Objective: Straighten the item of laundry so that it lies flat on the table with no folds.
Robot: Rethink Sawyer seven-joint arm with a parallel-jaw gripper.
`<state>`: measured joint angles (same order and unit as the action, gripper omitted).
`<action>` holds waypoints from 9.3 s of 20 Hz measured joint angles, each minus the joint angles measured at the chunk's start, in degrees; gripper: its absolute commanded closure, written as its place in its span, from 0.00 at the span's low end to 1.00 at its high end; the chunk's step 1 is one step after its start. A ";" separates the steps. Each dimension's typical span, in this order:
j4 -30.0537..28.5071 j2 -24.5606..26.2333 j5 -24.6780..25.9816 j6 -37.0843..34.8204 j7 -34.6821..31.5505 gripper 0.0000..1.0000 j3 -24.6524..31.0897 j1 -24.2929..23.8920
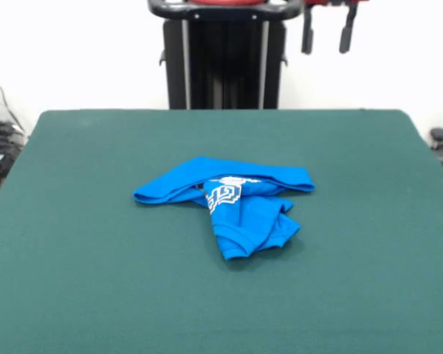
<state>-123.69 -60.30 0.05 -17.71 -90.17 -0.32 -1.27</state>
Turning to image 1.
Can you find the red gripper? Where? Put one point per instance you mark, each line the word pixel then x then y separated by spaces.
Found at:
pixel 330 1

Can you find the dark green table cloth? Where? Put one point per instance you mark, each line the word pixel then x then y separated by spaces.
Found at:
pixel 96 258

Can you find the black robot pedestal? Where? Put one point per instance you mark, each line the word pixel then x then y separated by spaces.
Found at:
pixel 225 62

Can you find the blue shirt with white print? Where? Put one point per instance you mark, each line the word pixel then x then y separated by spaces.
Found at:
pixel 251 221

